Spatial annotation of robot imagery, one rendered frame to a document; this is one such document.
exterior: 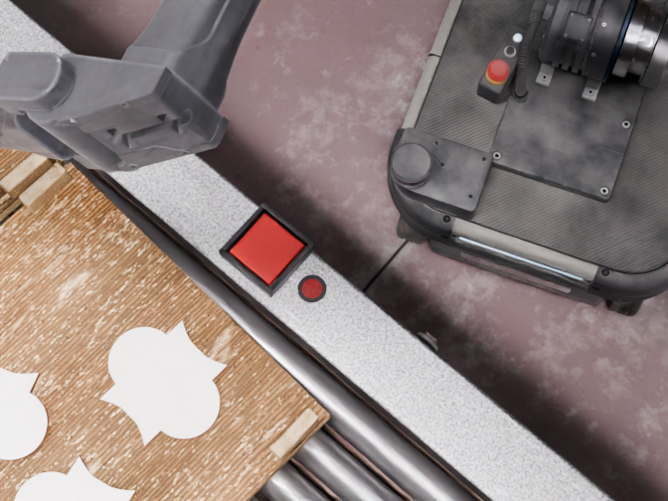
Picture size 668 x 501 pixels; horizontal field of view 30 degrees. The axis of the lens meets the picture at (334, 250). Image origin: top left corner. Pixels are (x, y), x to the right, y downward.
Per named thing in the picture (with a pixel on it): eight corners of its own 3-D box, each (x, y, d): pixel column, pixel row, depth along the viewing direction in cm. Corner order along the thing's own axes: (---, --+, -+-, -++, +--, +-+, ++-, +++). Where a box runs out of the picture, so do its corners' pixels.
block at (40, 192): (63, 168, 139) (57, 159, 137) (74, 178, 139) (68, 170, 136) (23, 204, 138) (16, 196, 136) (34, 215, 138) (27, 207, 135)
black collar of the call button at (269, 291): (265, 206, 140) (263, 201, 138) (316, 248, 138) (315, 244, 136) (220, 255, 138) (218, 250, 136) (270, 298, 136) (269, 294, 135)
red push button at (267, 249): (265, 216, 139) (264, 211, 138) (306, 249, 138) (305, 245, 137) (230, 254, 138) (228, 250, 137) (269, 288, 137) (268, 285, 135)
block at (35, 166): (44, 155, 140) (38, 146, 137) (55, 166, 140) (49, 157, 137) (4, 190, 139) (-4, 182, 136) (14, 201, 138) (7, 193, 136)
